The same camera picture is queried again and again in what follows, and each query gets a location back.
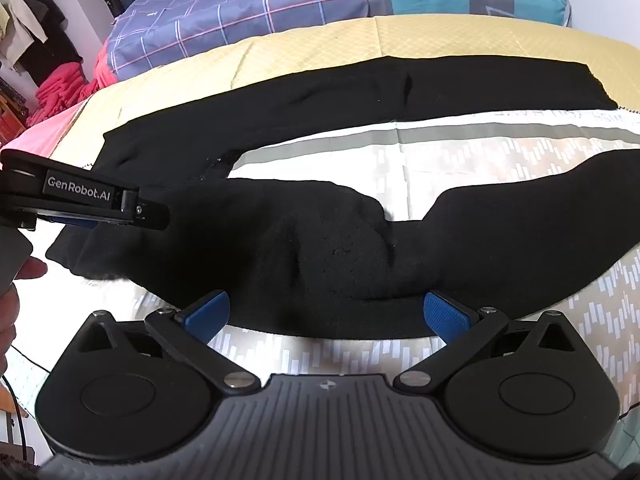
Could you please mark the blue plaid quilt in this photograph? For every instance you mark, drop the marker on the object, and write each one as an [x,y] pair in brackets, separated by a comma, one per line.
[225,10]

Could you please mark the black pants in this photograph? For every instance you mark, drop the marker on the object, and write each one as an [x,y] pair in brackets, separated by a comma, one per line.
[325,255]

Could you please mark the white grey patterned bed sheet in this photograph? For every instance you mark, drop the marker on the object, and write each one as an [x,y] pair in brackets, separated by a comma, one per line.
[450,160]

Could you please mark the pile of red clothes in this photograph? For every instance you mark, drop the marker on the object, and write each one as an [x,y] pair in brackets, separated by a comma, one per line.
[60,91]

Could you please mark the hanging clothes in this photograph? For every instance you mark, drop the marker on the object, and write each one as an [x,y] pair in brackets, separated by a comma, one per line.
[35,15]

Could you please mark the person's left hand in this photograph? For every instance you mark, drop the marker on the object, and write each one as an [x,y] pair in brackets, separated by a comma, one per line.
[10,320]

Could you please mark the wooden shelf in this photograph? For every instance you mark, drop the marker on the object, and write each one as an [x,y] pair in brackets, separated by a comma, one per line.
[7,120]

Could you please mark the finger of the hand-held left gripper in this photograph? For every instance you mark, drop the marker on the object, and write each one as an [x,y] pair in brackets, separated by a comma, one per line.
[147,212]

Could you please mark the yellow quilted blanket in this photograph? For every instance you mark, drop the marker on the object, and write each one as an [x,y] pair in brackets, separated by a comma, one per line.
[300,55]

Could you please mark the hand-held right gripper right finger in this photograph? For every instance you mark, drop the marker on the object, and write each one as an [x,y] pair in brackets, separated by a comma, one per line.
[442,316]

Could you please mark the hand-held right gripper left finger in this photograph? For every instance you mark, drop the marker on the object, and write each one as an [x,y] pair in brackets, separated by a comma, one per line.
[207,312]

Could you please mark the pink bed sheet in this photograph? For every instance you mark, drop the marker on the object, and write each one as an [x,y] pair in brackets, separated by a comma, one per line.
[40,132]

